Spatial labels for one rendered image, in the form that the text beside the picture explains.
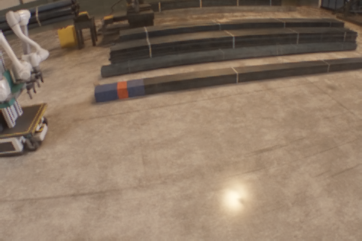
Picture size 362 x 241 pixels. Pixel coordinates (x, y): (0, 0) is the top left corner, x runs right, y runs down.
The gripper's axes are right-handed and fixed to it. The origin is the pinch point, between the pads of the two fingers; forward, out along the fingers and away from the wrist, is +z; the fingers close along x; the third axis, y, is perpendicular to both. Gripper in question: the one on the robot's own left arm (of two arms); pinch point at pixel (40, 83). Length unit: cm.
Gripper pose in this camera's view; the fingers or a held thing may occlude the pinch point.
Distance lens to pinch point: 303.6
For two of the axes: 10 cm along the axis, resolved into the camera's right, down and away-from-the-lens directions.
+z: 0.8, 8.5, 5.2
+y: 9.9, -1.5, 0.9
